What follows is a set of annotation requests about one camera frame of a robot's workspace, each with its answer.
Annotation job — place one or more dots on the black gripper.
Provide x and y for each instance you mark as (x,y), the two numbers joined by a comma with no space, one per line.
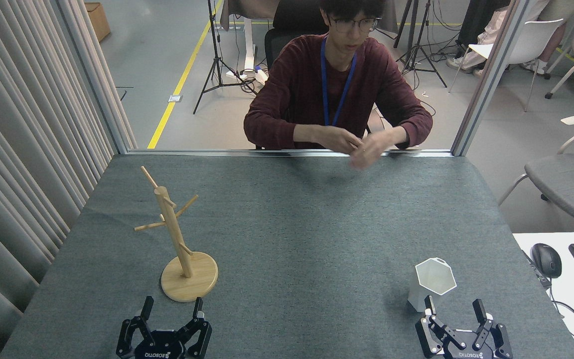
(162,349)
(466,351)

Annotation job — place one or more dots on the white hexagonal cup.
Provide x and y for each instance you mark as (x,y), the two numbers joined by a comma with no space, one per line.
(434,276)

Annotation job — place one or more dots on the wooden cup storage rack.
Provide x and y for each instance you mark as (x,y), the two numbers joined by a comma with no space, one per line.
(177,234)

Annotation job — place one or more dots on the person's left hand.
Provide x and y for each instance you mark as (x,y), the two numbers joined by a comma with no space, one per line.
(374,147)

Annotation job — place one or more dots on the person's right hand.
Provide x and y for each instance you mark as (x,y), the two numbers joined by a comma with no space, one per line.
(339,138)

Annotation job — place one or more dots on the black computer mouse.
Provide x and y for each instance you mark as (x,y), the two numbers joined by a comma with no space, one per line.
(547,260)

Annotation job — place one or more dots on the grey felt table mat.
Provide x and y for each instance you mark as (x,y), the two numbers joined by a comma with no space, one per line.
(317,239)

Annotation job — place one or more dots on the grey chair with armrest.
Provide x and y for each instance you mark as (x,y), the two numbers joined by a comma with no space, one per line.
(571,184)

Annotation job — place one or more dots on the silver floor socket plate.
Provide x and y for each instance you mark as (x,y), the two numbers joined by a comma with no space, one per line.
(175,98)

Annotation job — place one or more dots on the beige pleated curtain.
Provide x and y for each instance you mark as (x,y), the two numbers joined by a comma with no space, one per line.
(18,124)

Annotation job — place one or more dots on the white power strip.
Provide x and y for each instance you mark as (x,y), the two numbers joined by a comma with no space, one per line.
(259,75)

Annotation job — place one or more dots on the black tripod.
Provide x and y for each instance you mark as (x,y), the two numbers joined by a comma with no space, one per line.
(419,50)
(215,60)

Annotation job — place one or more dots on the white plastic chair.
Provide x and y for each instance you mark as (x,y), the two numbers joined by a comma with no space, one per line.
(531,40)

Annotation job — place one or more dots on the seated person in background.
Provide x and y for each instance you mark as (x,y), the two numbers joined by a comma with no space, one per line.
(491,30)

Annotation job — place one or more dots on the cardboard box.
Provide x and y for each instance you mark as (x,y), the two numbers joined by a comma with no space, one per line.
(97,20)

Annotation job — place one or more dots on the black-rimmed glasses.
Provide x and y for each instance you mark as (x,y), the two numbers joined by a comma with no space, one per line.
(354,23)

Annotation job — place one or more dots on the black office chair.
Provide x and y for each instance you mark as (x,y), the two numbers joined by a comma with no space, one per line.
(292,20)

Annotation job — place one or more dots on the silver table edge rail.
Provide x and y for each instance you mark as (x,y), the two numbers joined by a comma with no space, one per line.
(217,152)

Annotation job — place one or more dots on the silver metal post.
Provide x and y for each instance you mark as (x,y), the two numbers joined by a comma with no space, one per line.
(491,75)

